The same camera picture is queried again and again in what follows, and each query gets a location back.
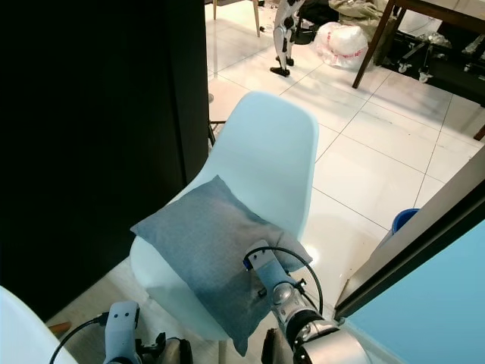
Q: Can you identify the white plastic shell chair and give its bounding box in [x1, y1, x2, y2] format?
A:
[0, 285, 78, 364]
[129, 91, 320, 344]

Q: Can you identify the black door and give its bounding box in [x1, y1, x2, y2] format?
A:
[0, 0, 210, 321]

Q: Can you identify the black framed light blue panel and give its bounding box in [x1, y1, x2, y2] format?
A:
[333, 144, 485, 364]

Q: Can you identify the blue bucket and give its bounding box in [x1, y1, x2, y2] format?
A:
[391, 208, 422, 237]

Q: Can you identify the white humanoid robot leg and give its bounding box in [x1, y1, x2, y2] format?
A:
[270, 0, 308, 77]

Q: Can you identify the white plastic bag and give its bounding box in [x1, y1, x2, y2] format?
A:
[315, 21, 371, 70]

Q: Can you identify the beige cloth pile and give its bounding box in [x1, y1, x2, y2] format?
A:
[330, 0, 395, 25]

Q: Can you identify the black wheeled equipment base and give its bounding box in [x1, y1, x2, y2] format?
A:
[379, 27, 485, 88]

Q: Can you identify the dark wooden table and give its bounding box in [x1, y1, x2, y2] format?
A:
[352, 0, 485, 143]

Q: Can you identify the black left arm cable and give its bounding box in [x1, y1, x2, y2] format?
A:
[49, 312, 110, 364]

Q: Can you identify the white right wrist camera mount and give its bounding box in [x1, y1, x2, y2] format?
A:
[244, 241, 290, 293]

